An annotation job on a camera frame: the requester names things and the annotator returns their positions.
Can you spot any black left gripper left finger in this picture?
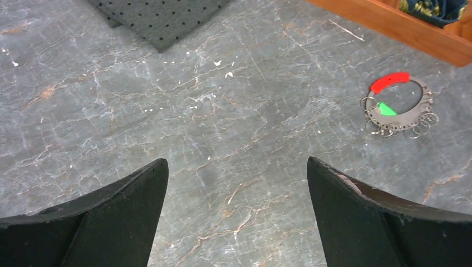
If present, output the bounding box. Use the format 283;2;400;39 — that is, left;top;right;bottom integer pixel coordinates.
1;159;169;266

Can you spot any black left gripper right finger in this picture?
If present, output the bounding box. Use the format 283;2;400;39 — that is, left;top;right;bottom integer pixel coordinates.
307;157;471;266

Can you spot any large metal keyring red grip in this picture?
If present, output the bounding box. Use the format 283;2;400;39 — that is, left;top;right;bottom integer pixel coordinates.
360;72;439;139

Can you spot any wooden compartment tray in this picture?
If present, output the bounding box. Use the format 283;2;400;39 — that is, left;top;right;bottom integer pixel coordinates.
310;0;471;67

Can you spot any grey perforated mat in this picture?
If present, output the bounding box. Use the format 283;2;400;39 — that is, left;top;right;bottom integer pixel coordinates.
89;0;231;52

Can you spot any dark patterned roll front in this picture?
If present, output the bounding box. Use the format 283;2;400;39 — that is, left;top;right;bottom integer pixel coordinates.
399;0;468;28

